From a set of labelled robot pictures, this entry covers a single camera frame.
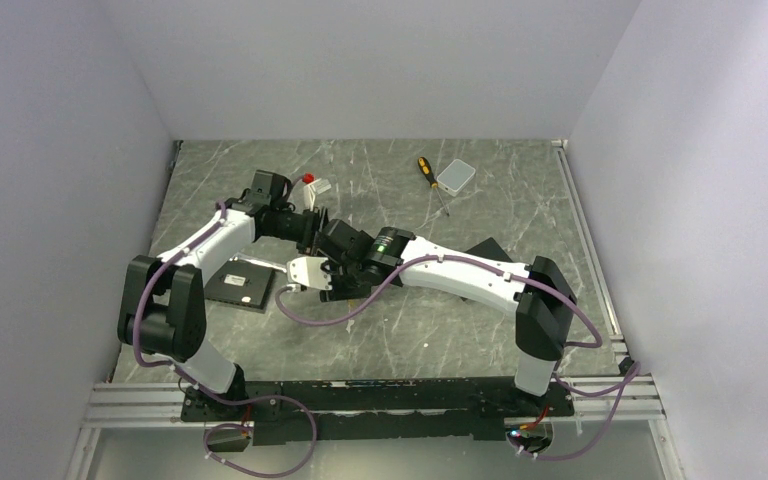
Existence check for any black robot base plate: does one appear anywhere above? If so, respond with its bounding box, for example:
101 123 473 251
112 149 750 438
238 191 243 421
181 376 574 446

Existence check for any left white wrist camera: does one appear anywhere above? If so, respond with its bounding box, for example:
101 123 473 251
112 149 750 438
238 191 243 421
301 173 332 210

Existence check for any black box with label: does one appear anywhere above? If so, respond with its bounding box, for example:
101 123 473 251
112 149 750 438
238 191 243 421
204 260 276 313

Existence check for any silver open-end wrench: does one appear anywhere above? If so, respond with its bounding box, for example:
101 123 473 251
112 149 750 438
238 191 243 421
233 253 288 273

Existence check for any yellow black screwdriver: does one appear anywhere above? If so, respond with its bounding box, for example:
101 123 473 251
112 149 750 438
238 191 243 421
417 156 451 217

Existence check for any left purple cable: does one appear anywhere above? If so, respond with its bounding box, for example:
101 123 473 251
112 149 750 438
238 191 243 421
132 199 319 478

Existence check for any purple cable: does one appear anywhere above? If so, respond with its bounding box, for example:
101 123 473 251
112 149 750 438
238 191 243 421
274 254 642 463
132 199 319 478

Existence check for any white square box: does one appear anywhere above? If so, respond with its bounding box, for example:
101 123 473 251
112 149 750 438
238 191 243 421
437 159 476 197

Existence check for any black flat rectangular pad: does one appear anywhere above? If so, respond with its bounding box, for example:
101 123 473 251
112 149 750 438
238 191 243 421
465 237 512 263

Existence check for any aluminium frame rail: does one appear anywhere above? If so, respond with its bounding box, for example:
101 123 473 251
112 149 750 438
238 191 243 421
82 383 185 429

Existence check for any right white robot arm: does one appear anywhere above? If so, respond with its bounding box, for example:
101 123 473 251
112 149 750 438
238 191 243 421
313 220 577 415

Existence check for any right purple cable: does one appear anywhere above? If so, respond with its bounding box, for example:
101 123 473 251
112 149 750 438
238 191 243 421
274 254 642 463

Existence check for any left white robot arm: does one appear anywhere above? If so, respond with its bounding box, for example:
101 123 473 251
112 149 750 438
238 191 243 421
117 170 329 420

